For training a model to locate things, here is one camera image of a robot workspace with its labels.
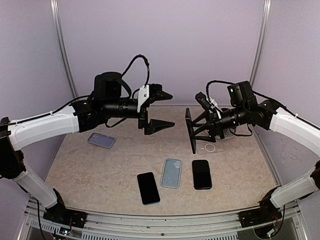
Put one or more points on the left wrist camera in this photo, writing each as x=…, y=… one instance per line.
x=144, y=93

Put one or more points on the aluminium frame rail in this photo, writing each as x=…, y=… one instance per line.
x=230, y=225

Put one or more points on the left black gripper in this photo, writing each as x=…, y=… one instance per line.
x=154, y=125

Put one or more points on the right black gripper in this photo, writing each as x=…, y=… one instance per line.
x=214, y=120

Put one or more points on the lavender phone case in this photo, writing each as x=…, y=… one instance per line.
x=101, y=140

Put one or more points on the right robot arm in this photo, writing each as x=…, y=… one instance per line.
x=270, y=115

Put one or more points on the black phone teal edge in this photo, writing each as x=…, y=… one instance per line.
x=148, y=188

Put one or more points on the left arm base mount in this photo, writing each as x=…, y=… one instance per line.
x=62, y=215

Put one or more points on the light blue phone case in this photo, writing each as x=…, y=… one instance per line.
x=171, y=173

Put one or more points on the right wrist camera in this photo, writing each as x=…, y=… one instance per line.
x=201, y=98

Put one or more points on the clear phone case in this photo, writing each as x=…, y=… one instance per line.
x=206, y=148

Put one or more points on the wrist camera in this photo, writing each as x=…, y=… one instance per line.
x=201, y=98
x=144, y=93

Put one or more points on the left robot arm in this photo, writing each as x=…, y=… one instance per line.
x=111, y=98

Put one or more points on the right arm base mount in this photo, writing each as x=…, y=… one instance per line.
x=266, y=212

